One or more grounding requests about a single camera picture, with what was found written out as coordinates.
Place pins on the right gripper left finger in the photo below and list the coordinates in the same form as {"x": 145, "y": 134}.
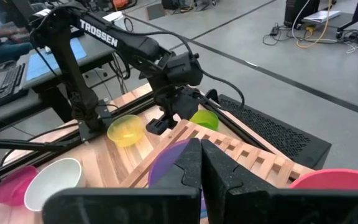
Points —
{"x": 166, "y": 205}

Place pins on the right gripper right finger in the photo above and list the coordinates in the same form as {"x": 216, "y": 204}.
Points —
{"x": 259, "y": 208}

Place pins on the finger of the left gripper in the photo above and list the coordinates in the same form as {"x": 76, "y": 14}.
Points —
{"x": 172, "y": 122}
{"x": 158, "y": 126}

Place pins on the purple translucent plastic bowl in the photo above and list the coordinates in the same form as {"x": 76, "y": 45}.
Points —
{"x": 166, "y": 161}

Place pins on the red translucent plastic bowl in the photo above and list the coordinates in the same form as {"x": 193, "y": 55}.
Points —
{"x": 334, "y": 180}

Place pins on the pink translucent plastic bowl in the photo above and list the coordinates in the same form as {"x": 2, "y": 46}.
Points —
{"x": 12, "y": 186}

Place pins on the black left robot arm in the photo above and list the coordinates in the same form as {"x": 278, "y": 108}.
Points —
{"x": 98, "y": 32}

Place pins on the wooden slatted shelf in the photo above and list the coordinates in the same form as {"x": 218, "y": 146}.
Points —
{"x": 259, "y": 161}

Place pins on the light green plastic bowl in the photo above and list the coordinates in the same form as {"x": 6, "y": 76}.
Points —
{"x": 205, "y": 119}

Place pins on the yellow translucent plastic bowl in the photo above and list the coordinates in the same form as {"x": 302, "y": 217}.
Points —
{"x": 124, "y": 132}

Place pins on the black perforated metal box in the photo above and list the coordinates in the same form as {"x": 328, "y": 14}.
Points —
{"x": 275, "y": 133}

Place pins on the dark grey desk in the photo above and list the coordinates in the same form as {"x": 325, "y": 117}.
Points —
{"x": 98, "y": 52}

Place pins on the white container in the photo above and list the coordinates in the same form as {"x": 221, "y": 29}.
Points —
{"x": 115, "y": 19}

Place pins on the white plastic bowl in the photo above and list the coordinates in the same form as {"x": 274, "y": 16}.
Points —
{"x": 51, "y": 182}

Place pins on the blue desk mat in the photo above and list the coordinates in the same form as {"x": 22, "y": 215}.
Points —
{"x": 39, "y": 67}

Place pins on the black tower box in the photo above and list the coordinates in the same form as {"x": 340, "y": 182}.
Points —
{"x": 300, "y": 12}

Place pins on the black keyboard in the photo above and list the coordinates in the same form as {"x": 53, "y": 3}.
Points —
{"x": 9, "y": 85}

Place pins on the white booklet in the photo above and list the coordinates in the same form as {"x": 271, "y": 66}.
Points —
{"x": 322, "y": 16}

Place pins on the person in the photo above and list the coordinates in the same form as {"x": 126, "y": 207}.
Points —
{"x": 8, "y": 49}

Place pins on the black wheeled stand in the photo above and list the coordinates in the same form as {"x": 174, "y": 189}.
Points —
{"x": 357, "y": 15}

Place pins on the black aluminium table frame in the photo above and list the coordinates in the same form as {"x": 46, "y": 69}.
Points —
{"x": 135, "y": 104}

